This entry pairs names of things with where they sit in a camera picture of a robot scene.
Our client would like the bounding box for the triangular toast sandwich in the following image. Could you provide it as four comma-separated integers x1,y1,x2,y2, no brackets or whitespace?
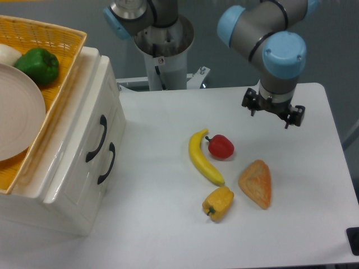
238,160,272,210

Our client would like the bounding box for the white drawer cabinet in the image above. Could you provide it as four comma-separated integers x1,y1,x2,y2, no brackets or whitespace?
1,47,126,235

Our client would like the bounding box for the black lower drawer handle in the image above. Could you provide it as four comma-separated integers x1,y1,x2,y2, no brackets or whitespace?
97,142,116,185

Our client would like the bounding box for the top white drawer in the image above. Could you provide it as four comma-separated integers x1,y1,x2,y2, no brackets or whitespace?
44,56,119,204

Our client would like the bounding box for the black object at table edge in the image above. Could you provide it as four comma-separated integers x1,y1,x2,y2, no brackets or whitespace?
346,227,359,256

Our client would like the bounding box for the pink plate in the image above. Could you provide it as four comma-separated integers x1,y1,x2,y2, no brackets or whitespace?
1,64,45,161

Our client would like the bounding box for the yellow bell pepper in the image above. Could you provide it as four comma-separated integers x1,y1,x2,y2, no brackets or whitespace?
202,186,234,222

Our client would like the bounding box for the white round vegetable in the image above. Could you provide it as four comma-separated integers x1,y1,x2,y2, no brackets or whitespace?
0,44,22,66

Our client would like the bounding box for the green bell pepper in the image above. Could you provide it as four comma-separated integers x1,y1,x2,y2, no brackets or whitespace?
14,48,59,85

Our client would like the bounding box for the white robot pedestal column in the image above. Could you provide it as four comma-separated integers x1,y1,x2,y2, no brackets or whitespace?
134,15,194,80

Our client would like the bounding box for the black drawer handle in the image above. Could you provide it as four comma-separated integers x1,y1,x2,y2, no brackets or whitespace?
97,142,116,185
85,114,108,163

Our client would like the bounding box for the black top drawer handle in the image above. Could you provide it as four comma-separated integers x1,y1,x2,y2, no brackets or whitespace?
85,114,108,163

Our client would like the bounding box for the yellow wicker basket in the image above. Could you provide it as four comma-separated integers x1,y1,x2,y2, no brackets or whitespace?
0,15,88,195

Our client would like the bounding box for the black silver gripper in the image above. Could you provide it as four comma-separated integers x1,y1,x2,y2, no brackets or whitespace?
242,80,306,129

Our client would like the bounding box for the yellow banana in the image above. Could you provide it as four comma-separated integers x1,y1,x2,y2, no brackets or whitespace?
188,128,225,187

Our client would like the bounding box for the red bell pepper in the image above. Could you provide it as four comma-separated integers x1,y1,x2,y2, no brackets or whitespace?
205,134,234,160

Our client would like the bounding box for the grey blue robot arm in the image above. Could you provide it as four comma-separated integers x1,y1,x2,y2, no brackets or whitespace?
103,1,318,126

